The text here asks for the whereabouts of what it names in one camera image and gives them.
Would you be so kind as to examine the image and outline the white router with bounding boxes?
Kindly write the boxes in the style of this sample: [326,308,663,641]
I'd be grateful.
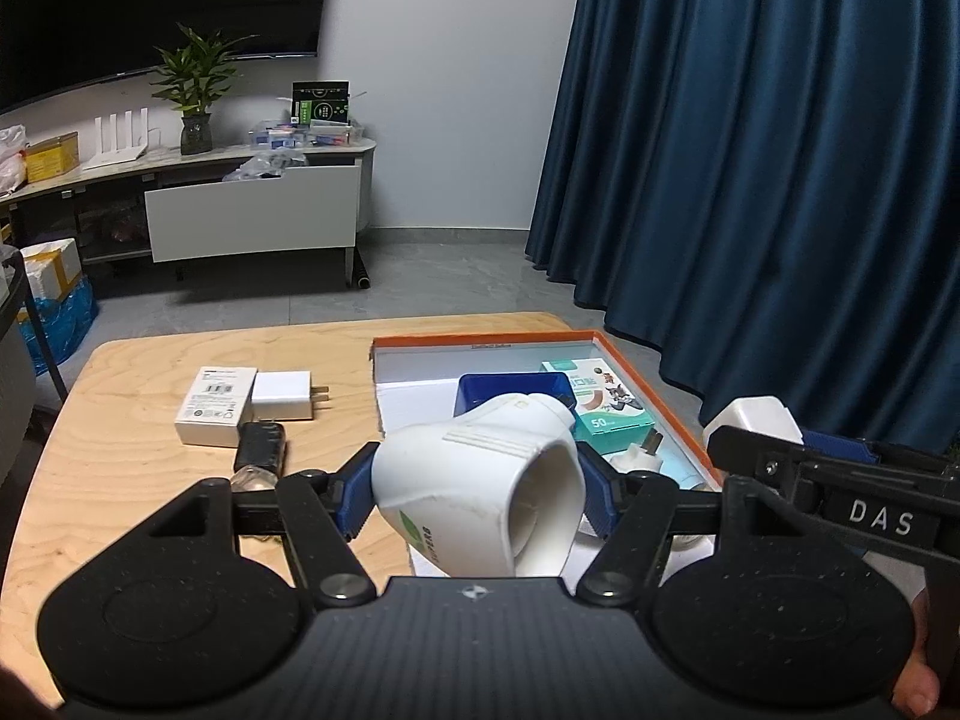
[82,108,152,170]

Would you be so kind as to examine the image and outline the white taped box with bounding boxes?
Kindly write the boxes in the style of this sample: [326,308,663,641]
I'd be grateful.
[18,238,83,300]

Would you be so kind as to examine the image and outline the white barcode adapter box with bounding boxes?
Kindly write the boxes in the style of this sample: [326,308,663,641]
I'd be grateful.
[174,364,259,450]

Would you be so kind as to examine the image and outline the blue plastic bag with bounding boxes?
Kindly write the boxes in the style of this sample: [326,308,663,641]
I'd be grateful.
[13,277,100,377]

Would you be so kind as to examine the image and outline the yellow box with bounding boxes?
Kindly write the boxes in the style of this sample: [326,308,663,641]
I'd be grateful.
[24,131,80,183]

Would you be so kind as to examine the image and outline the white square charger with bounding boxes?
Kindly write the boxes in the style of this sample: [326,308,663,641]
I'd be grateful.
[703,395,801,452]

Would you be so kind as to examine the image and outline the blue cartoon tin box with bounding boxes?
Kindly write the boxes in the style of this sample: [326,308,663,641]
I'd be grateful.
[455,372,575,422]

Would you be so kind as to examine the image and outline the orange-rimmed white cardboard tray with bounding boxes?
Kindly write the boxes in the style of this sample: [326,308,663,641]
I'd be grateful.
[370,328,725,579]

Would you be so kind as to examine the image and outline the black television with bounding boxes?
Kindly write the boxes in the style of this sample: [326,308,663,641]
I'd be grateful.
[0,0,335,115]

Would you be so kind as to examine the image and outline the potted green plant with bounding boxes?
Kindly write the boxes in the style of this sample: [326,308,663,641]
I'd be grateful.
[149,22,260,157]

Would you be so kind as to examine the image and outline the white and grey TV cabinet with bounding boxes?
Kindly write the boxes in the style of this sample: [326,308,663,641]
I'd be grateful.
[0,138,377,290]

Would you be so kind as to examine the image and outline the white plastic bag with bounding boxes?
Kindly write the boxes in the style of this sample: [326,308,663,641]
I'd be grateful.
[0,125,32,193]

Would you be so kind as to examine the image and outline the person's right hand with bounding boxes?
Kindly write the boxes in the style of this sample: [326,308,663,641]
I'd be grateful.
[891,591,943,718]

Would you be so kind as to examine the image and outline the clear bags in drawer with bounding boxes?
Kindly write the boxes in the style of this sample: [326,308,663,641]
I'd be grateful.
[223,149,309,183]

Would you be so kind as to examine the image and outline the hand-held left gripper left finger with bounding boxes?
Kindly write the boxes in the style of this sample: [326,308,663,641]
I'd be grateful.
[142,440,380,611]

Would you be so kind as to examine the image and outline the dark blue curtain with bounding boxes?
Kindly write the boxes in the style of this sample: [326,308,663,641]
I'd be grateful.
[523,0,960,470]

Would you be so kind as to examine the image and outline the black and green box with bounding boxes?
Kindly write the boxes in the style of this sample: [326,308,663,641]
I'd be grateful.
[290,79,353,128]

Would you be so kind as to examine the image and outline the green cartoon bandage box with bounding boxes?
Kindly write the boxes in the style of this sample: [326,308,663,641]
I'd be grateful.
[541,359,656,444]

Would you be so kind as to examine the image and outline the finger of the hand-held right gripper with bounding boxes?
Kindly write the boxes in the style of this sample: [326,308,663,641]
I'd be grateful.
[797,430,884,467]
[708,425,824,502]

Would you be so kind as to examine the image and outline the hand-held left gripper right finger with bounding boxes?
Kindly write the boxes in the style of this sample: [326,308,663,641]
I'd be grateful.
[574,442,797,608]

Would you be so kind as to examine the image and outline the small black rectangular object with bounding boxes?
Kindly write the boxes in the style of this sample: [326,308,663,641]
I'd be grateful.
[233,421,288,474]

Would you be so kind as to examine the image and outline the cluster of clear storage boxes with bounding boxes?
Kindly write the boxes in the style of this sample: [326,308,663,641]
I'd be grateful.
[247,119,366,152]

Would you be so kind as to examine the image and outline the white charger block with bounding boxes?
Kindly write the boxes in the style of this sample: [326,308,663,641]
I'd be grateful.
[250,370,332,422]

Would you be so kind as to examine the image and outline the white plug-in adapter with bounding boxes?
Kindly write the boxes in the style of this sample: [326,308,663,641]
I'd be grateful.
[370,392,588,579]
[605,428,668,476]

